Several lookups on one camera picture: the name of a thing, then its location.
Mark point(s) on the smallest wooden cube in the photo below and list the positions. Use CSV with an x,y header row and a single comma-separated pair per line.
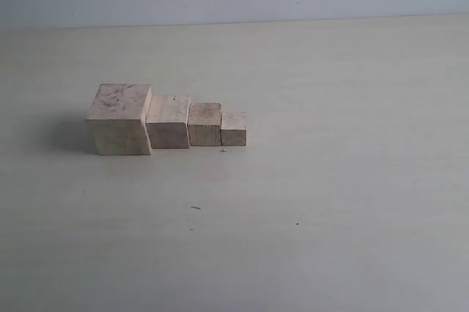
x,y
233,129

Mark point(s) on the third largest wooden cube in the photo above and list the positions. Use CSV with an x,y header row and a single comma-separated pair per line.
x,y
204,124

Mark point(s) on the second largest wooden cube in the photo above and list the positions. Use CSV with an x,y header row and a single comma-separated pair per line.
x,y
167,121

